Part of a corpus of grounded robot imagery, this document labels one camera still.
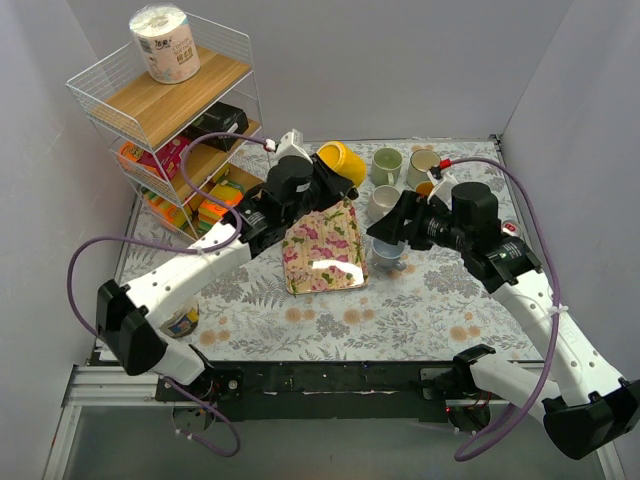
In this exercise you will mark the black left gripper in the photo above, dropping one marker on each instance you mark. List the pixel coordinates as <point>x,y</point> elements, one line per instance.
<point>333,176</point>

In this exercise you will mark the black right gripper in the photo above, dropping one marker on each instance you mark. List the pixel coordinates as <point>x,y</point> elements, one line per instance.
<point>407,216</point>

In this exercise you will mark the yellow mug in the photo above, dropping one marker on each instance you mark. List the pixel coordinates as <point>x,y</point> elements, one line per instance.
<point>343,161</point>

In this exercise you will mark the white grey mug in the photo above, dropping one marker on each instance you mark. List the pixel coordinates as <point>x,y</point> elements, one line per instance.
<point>381,201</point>

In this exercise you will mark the blue glazed mug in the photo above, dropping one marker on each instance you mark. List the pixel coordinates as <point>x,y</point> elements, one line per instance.
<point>424,188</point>

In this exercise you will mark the light green ceramic mug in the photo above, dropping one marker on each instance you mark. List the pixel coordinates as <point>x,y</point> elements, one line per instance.
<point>386,167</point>

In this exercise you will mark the cream mug with black handle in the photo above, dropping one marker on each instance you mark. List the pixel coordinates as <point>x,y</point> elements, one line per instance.
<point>420,163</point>

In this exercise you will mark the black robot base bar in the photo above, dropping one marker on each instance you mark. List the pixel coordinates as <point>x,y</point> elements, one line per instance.
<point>306,390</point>

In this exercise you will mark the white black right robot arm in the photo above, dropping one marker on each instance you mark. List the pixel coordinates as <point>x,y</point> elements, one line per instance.
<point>582,401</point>

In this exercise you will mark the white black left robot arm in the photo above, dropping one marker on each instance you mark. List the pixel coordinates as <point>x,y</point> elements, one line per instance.
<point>129,317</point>

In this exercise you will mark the floral serving tray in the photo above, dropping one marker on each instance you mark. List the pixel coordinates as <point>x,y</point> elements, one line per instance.
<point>323,252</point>

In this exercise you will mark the orange yellow sponge pack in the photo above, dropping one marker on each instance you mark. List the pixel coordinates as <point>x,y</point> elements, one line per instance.
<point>209,212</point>

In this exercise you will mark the blue white drink can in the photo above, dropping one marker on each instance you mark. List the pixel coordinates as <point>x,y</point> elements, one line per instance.
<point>511,228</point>

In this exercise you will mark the black box on shelf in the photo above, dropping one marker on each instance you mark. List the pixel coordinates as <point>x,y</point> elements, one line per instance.
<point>220,117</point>

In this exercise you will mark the colourful sponge stack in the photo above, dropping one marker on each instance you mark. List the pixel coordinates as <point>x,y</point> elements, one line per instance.
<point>171,214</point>

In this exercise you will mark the pink snack box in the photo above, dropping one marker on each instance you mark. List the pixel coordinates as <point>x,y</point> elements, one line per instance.
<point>165,163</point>

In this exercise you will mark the orange snack bag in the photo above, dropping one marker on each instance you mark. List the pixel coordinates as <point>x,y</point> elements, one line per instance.
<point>132,158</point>

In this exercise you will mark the wrapped toilet paper roll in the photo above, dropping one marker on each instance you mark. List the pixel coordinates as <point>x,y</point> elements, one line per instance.
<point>163,35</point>

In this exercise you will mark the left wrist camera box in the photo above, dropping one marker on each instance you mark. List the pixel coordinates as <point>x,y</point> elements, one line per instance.
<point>290,144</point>

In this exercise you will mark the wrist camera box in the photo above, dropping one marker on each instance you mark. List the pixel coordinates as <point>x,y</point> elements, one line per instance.
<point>442,180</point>
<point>290,144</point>

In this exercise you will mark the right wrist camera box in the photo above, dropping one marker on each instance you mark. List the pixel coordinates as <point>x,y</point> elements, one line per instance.
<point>442,180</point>

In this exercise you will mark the white wire shelf rack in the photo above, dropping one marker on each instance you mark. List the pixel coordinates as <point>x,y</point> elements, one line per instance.
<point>125,104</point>

